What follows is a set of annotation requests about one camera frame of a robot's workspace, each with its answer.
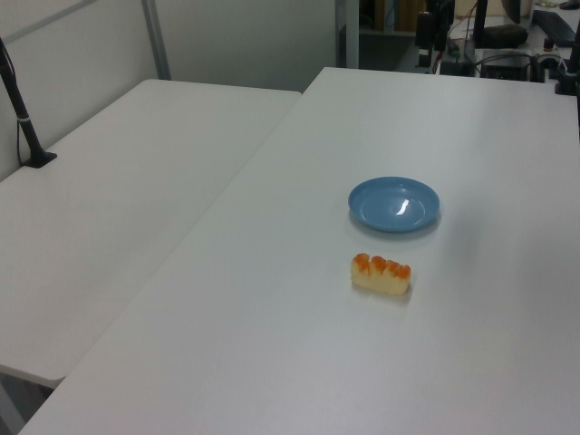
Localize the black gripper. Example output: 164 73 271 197
416 0 456 69

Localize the bread with orange topping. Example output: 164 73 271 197
351 252 412 296

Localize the blue plate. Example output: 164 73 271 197
347 176 442 233

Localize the black padded wrist rest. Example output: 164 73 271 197
482 24 530 48

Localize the black box on desk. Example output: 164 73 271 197
478 49 533 82

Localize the black keyboard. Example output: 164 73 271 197
531 9 577 46

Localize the silver metal bracket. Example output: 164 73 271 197
532 46 568 82

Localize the black table clamp mount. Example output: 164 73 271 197
554 35 580 97

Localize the black camera stand pole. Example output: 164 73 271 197
0 35 59 169

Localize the thin black stand cable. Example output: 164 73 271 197
15 118 27 166

